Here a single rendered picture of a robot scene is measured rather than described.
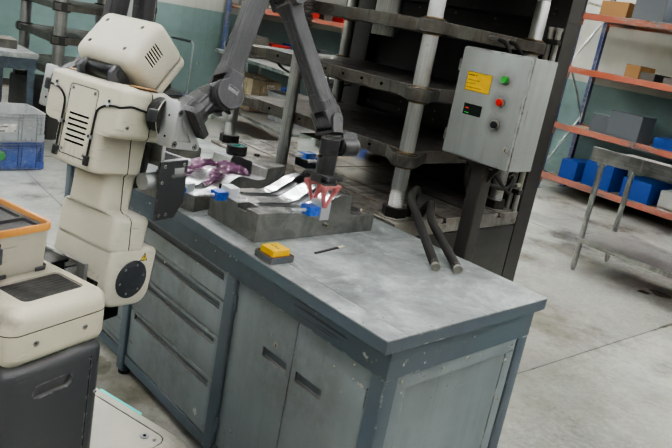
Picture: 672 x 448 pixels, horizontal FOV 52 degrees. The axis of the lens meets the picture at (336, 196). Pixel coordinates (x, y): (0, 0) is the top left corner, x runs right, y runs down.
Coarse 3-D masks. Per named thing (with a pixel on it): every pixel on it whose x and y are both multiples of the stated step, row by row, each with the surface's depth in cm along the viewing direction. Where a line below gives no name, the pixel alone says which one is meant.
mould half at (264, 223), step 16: (288, 176) 236; (288, 192) 227; (304, 192) 225; (224, 208) 213; (256, 208) 205; (272, 208) 208; (288, 208) 213; (336, 208) 221; (352, 208) 237; (224, 224) 213; (240, 224) 207; (256, 224) 201; (272, 224) 205; (288, 224) 209; (304, 224) 214; (320, 224) 218; (336, 224) 223; (352, 224) 229; (368, 224) 234; (256, 240) 202; (272, 240) 207
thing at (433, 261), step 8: (416, 208) 234; (416, 216) 230; (416, 224) 227; (424, 224) 226; (424, 232) 221; (424, 240) 217; (424, 248) 215; (432, 248) 213; (432, 256) 209; (432, 264) 206
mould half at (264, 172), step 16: (256, 160) 259; (192, 176) 236; (224, 176) 235; (240, 176) 237; (256, 176) 251; (272, 176) 253; (144, 192) 229; (192, 192) 222; (208, 192) 225; (192, 208) 219; (208, 208) 226
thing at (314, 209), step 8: (312, 200) 201; (320, 200) 201; (296, 208) 195; (304, 208) 197; (312, 208) 197; (320, 208) 199; (328, 208) 200; (312, 216) 202; (320, 216) 199; (328, 216) 202
